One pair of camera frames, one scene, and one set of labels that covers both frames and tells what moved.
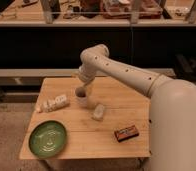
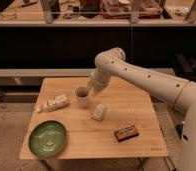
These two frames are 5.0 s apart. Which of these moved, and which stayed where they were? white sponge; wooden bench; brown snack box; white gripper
Moved: white gripper
Stayed: white sponge; brown snack box; wooden bench
